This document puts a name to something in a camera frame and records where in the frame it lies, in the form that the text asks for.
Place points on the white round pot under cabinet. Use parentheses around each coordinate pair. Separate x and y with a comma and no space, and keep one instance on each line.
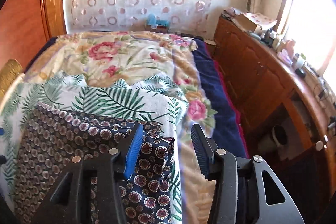
(274,140)

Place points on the gold patterned pillow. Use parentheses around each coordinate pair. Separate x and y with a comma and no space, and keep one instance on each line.
(9,72)

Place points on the floral bed quilt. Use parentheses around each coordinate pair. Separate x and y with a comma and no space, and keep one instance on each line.
(197,192)

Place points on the cardboard box on sideboard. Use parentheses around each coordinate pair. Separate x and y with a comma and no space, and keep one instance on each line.
(256,23)

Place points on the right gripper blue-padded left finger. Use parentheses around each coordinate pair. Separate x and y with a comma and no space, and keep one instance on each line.
(68,199)

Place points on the navy patterned silk pajama top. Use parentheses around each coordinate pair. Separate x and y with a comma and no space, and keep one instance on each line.
(53,137)

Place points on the navy blue bed blanket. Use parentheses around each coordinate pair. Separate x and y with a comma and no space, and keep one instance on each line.
(105,57)

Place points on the window with wooden frame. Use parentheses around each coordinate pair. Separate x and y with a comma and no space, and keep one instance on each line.
(307,26)

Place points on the wooden sideboard cabinet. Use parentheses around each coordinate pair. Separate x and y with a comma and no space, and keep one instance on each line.
(261,87)

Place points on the palm leaf print sheet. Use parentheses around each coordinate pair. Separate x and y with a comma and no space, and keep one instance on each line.
(71,93)

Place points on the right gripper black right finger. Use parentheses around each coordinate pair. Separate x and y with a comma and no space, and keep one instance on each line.
(246,190)

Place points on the box with blue items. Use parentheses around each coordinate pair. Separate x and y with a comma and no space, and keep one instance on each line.
(157,25)

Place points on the pink figurine on sideboard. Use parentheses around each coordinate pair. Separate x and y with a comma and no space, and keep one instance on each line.
(286,53)

